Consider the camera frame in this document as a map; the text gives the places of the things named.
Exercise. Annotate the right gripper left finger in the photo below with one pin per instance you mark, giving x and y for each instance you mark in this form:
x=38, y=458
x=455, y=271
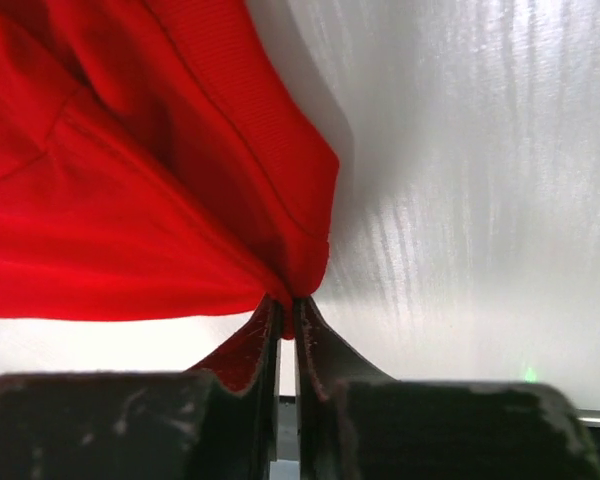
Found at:
x=216, y=420

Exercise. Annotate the red t shirt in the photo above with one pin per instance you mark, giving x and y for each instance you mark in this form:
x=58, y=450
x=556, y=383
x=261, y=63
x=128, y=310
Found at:
x=152, y=164

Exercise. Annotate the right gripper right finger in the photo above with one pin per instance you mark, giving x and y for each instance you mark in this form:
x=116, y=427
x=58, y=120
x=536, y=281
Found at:
x=357, y=422

